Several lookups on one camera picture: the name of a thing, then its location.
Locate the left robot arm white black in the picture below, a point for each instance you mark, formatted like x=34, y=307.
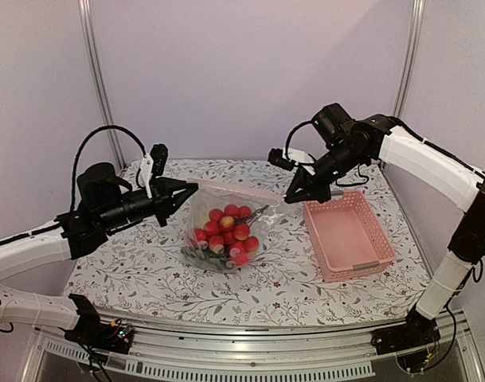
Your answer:
x=108, y=205

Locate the pink perforated plastic basket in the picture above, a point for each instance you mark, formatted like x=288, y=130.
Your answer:
x=347, y=238

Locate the front aluminium rail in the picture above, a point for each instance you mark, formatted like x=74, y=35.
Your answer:
x=176, y=350

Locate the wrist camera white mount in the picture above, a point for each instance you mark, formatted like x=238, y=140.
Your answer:
x=291, y=159
x=151, y=166

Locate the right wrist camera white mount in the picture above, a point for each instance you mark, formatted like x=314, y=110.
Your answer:
x=291, y=159

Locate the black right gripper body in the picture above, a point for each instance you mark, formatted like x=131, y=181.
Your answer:
x=324, y=188

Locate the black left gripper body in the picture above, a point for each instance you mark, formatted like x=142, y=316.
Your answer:
x=160, y=200

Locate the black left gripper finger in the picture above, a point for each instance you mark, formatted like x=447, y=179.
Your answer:
x=176, y=197
x=172, y=186

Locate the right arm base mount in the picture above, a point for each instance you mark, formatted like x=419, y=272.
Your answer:
x=416, y=341

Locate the right aluminium frame post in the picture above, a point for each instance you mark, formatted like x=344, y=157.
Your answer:
x=412, y=47

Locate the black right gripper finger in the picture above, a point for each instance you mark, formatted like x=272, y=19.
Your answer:
x=304, y=196
x=300, y=184

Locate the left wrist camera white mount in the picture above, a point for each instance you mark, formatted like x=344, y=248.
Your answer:
x=151, y=166

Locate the left aluminium frame post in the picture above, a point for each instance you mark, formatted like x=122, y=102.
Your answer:
x=88, y=31

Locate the red yellow apple toy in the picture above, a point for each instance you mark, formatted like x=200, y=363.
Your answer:
x=227, y=223

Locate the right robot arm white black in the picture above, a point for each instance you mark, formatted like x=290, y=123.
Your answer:
x=351, y=143

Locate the small red peach toy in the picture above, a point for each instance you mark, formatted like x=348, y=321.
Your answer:
x=217, y=244

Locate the aluminium frame post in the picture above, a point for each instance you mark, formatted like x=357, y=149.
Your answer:
x=88, y=31
x=412, y=47

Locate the red strawberry toy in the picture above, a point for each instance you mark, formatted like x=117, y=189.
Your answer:
x=238, y=256

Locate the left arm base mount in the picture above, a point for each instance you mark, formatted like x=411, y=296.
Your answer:
x=90, y=331

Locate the clear zip top bag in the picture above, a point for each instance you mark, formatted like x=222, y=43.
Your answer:
x=261, y=210

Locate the red yellow peach toy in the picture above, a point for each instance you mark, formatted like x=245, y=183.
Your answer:
x=232, y=210

